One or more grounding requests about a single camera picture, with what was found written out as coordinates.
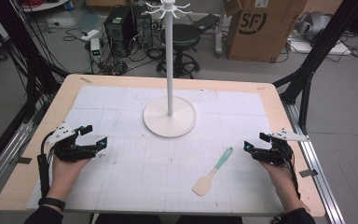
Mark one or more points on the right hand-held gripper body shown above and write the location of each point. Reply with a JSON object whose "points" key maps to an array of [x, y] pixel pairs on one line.
{"points": [[276, 149]]}

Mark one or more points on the small device with green display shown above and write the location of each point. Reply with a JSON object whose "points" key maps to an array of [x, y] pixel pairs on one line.
{"points": [[95, 49]]}

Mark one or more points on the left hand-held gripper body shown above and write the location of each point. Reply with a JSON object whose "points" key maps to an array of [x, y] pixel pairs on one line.
{"points": [[70, 150]]}

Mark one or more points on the black round stool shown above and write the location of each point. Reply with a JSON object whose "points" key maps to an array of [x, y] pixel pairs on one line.
{"points": [[180, 46]]}

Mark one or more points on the white grid mat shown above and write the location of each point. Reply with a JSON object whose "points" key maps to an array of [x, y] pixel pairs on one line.
{"points": [[155, 149]]}

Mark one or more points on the white power strip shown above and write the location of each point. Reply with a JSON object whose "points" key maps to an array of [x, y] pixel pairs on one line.
{"points": [[89, 34]]}

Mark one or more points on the black wristband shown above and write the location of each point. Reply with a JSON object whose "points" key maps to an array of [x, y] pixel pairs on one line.
{"points": [[52, 202]]}

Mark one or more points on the person's left hand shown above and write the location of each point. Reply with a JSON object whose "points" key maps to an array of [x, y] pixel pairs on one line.
{"points": [[65, 174]]}

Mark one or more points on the black metal frame stand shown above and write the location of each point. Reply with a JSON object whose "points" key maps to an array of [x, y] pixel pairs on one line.
{"points": [[317, 56], [21, 56]]}

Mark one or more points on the white hook stand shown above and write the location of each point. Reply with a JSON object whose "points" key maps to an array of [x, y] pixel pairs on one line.
{"points": [[169, 77]]}

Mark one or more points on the black computer tower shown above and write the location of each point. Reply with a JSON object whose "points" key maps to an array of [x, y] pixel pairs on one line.
{"points": [[119, 29], [144, 26]]}

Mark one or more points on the person's right hand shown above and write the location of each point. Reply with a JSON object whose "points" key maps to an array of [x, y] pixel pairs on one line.
{"points": [[284, 183]]}

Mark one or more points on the brown cardboard box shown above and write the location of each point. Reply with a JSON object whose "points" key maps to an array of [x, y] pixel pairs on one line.
{"points": [[261, 28]]}

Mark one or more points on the aluminium rail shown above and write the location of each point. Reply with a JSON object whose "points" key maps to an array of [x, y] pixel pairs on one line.
{"points": [[315, 161], [3, 158]]}

